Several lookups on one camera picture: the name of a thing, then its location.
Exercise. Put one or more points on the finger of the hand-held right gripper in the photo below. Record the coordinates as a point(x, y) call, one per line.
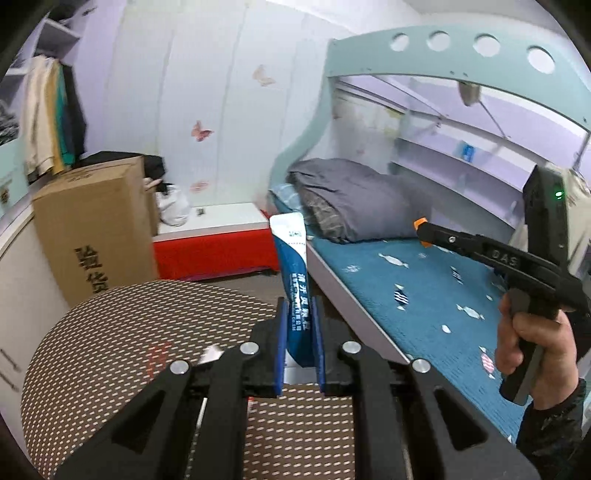
point(448, 240)

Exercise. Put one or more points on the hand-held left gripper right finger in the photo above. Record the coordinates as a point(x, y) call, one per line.
point(317, 350)

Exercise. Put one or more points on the teal hanging garment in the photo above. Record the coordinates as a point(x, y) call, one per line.
point(64, 124)

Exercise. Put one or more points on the beige clamp lamp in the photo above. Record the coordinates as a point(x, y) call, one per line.
point(470, 92)

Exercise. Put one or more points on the red storage bench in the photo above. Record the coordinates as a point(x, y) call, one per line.
point(217, 254)

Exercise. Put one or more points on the white wall shelf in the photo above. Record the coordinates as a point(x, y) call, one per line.
point(461, 175)

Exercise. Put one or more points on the blue card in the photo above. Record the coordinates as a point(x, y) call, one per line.
point(467, 151)

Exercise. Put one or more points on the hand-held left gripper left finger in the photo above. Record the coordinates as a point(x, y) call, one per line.
point(278, 350)

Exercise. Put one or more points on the large cardboard box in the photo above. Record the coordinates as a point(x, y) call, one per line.
point(97, 221)

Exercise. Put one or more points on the grey folded quilt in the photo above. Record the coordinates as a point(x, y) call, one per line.
point(360, 203)

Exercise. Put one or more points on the white plastic bag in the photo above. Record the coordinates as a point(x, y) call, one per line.
point(173, 207)

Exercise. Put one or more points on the person's right hand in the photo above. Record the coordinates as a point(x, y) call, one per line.
point(558, 364)

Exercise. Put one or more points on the teal patterned bed sheet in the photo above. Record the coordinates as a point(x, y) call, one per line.
point(415, 295)

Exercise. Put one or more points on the teal arched bed frame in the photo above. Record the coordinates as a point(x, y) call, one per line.
point(369, 55)

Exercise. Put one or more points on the pale pink butterfly wall sticker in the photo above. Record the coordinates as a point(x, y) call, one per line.
point(199, 186)

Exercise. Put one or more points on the beige hanging garment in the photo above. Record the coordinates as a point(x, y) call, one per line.
point(39, 120)

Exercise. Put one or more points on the blue striped pillow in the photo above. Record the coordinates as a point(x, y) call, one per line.
point(284, 198)

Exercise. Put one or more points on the dark hanging garment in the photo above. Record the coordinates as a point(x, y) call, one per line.
point(76, 110)

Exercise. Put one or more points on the round patterned table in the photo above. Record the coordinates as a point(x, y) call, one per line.
point(115, 332)

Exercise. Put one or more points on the black bag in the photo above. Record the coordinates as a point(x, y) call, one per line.
point(154, 166)

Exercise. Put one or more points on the person's right forearm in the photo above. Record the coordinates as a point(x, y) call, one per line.
point(554, 438)

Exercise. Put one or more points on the beige butterfly wall sticker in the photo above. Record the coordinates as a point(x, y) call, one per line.
point(264, 76)

